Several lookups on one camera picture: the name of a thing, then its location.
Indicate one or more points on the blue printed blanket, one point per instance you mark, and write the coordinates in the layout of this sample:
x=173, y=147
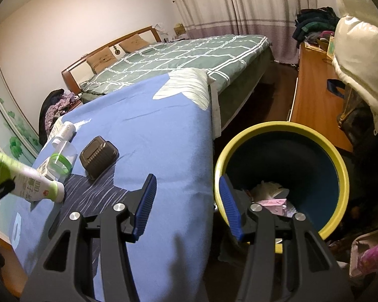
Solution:
x=157, y=125

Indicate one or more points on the wardrobe with green printed door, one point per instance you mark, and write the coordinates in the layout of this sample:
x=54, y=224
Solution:
x=6, y=116

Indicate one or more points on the bed with green quilt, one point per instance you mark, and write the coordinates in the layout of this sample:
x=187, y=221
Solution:
x=192, y=53

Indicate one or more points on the brown pillow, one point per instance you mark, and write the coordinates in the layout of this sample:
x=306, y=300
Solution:
x=134, y=44
x=101, y=59

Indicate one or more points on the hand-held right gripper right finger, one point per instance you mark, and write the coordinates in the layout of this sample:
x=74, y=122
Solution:
x=231, y=207

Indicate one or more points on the pale green book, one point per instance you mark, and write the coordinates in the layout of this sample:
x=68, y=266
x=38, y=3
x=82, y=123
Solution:
x=331, y=47

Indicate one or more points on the dark patterned clothes heap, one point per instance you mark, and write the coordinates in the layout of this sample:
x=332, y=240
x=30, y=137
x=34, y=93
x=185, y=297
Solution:
x=52, y=110

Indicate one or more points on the clear cup with green band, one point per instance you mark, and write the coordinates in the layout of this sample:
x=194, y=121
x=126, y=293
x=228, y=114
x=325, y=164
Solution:
x=63, y=155

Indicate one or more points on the pale striped curtain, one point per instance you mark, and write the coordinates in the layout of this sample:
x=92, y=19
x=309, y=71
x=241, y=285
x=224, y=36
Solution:
x=239, y=12

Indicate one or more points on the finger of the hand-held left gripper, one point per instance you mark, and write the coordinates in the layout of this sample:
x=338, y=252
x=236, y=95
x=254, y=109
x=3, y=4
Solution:
x=1, y=188

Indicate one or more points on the pink carton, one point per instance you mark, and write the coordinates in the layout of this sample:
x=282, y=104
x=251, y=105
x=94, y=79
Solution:
x=272, y=203

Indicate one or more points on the white bag with pink contents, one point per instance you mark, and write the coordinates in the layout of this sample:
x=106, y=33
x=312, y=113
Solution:
x=373, y=253

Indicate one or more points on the crumpled white wrapper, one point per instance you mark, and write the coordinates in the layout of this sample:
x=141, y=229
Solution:
x=269, y=190

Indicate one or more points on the green and white bottle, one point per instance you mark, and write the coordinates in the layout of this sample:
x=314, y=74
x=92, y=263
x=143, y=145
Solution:
x=28, y=185

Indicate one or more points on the wooden headboard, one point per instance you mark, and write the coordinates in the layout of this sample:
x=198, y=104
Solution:
x=70, y=77

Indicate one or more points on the small white carton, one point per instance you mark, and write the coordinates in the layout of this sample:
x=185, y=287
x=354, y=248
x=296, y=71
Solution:
x=42, y=168

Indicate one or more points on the white plastic tube bottle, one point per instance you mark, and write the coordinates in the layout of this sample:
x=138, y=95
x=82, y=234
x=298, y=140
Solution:
x=64, y=132

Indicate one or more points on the wooden desk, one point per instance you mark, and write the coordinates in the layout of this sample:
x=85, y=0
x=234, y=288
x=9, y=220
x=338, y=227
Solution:
x=312, y=100

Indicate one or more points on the brown plastic container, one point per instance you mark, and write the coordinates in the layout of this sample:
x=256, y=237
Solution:
x=97, y=157

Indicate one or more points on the white puffy jacket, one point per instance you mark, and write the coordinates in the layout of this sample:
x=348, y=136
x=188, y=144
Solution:
x=362, y=47

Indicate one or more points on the brown patterned handbag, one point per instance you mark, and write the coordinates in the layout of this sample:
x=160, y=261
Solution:
x=349, y=114

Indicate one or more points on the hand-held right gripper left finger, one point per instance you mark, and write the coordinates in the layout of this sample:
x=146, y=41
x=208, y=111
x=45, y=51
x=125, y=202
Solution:
x=145, y=207

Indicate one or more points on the small cardboard box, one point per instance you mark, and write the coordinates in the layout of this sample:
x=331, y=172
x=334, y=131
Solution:
x=179, y=29

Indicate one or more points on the pile of dark clothes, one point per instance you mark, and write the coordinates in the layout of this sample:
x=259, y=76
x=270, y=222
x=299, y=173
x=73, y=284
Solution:
x=315, y=23

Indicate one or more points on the blue bin with yellow rim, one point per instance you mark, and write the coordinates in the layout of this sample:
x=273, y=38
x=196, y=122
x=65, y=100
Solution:
x=286, y=160

